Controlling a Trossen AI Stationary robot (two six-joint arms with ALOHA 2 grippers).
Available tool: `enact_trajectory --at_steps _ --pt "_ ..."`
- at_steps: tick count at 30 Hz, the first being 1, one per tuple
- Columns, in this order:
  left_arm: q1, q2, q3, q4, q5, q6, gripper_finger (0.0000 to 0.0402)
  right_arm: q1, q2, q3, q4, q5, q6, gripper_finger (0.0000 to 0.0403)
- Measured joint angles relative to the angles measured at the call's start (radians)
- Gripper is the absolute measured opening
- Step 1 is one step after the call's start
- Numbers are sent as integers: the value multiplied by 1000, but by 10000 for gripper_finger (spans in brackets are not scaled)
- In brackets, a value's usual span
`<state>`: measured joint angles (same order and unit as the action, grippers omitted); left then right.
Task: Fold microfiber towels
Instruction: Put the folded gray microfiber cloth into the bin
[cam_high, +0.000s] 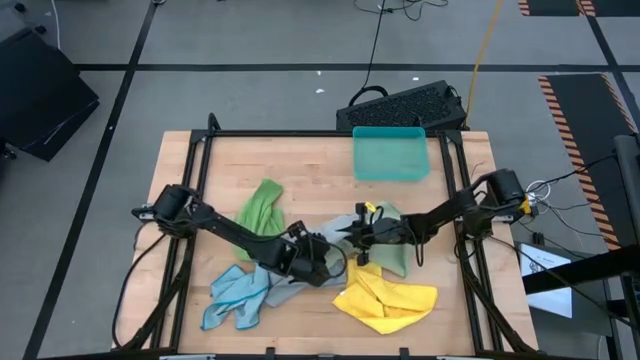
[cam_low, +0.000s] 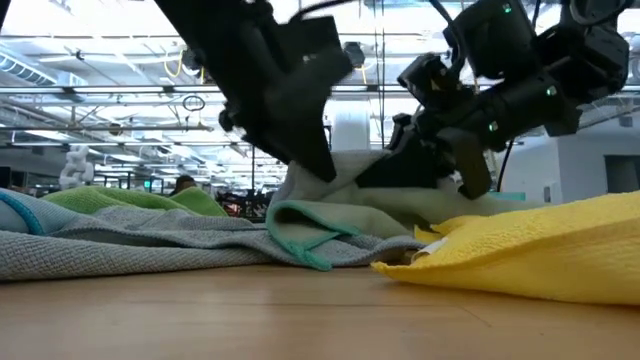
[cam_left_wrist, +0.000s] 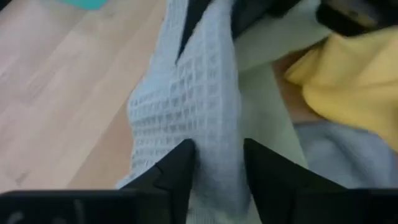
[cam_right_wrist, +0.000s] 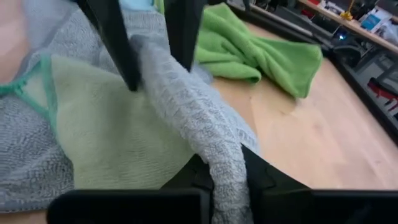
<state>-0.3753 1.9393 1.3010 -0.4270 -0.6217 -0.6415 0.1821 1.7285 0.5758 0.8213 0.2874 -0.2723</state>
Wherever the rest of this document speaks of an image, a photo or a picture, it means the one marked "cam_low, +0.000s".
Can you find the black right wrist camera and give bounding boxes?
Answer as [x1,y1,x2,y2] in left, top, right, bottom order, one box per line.
[397,52,464,109]

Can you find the black background robot arms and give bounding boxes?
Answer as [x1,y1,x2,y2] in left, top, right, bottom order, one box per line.
[216,189,274,222]

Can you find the white pillar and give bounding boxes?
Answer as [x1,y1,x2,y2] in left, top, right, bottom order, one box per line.
[331,101,372,152]

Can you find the yellow microfiber towel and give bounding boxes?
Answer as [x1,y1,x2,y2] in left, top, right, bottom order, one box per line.
[371,190,640,308]

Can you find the black hanging cable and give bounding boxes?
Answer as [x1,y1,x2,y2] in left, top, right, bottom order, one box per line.
[372,0,388,150]

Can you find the bright green microfiber towel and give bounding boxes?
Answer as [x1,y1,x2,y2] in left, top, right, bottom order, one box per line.
[41,185,229,218]

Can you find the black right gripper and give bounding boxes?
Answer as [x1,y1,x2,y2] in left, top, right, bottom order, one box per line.
[356,93,507,202]

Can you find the ceiling cable reel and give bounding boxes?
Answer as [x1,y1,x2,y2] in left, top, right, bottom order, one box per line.
[343,41,367,70]
[179,45,207,84]

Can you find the light blue teal-edged towel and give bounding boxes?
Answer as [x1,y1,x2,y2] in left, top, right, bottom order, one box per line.
[0,187,54,237]

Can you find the grey ribbed microfiber towel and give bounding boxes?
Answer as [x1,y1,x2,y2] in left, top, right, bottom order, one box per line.
[0,206,427,283]

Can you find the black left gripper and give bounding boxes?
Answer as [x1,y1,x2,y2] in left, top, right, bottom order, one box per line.
[218,13,355,184]

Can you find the person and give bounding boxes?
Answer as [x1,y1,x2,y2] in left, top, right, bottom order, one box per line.
[169,174,199,198]

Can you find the white robot figure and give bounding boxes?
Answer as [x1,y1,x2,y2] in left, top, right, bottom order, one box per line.
[58,145,96,193]

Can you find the black cable loop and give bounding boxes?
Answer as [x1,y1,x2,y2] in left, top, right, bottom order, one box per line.
[181,94,207,114]

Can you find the long strip light fixture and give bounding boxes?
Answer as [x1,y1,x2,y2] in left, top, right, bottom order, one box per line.
[0,83,416,101]

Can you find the dark door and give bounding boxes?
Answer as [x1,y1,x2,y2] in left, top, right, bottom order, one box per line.
[603,155,640,195]

